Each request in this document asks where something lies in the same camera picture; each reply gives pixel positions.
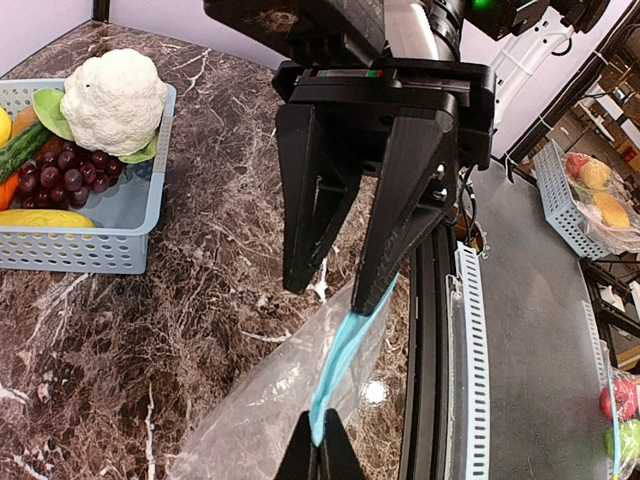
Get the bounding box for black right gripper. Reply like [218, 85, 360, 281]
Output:
[272, 59, 496, 316]

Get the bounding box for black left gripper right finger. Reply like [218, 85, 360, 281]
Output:
[319, 409, 366, 480]

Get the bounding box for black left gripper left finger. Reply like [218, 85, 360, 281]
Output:
[274, 411, 319, 480]

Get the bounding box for clear zip top bag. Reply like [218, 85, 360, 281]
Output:
[168, 284, 392, 479]

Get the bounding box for white toy cauliflower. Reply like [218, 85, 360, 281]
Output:
[60, 48, 168, 157]

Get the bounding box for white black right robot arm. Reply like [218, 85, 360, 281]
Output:
[204, 1, 607, 315]

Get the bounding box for background basket of toy food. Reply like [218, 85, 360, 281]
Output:
[533, 141, 639, 260]

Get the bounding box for background bag of toy fruit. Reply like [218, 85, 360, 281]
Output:
[599, 364, 639, 480]

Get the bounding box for light blue perforated basket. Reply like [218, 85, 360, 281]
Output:
[1, 86, 177, 275]

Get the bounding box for purple toy grapes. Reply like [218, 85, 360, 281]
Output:
[13, 142, 126, 209]

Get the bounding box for green toy cucumber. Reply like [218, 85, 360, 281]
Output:
[0, 121, 52, 183]

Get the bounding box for yellow toy banana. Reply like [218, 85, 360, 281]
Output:
[1, 209, 95, 228]

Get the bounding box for yellow toy lemon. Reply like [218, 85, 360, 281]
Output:
[0, 108, 12, 147]

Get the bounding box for black front frame rail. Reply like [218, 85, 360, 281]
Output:
[398, 226, 454, 480]

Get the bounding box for light blue slotted cable duct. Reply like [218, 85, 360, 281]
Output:
[445, 242, 491, 480]

